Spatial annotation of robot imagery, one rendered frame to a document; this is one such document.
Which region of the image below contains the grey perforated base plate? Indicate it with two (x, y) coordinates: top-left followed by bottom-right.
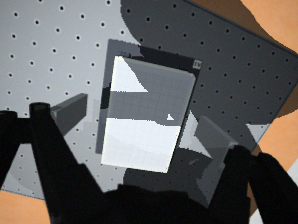
(0, 0), (298, 208)

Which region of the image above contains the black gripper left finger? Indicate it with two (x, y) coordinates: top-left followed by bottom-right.
(0, 93), (129, 224)

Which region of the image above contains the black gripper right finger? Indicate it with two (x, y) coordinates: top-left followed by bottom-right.
(194, 115), (298, 224)

